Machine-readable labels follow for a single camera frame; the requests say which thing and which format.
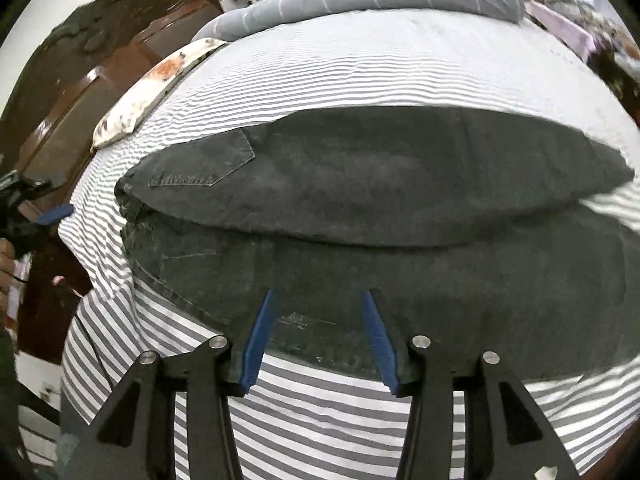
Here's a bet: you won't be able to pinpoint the floral pillow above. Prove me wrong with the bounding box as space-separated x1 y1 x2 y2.
90 37 226 153

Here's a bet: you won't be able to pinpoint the person's left hand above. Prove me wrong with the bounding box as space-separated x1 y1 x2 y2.
0 237 18 311

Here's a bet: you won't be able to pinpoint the carved wooden headboard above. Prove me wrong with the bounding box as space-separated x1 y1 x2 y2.
0 0 226 366

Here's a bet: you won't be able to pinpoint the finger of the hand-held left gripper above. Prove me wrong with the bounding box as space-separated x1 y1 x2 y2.
31 203 76 228

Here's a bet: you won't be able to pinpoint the grey white striped bed sheet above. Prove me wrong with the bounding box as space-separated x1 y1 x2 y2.
57 5 640 480

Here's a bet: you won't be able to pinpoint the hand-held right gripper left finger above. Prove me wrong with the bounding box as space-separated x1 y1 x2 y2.
70 287 278 480

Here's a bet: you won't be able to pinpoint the black denim pants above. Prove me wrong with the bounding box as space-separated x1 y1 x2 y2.
114 106 638 381

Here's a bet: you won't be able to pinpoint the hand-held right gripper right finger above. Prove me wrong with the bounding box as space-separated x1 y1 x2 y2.
362 287 583 480

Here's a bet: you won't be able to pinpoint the black cable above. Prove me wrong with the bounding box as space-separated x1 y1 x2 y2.
75 310 113 401

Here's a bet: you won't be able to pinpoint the pink cloth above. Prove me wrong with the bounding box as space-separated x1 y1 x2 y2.
525 0 596 58

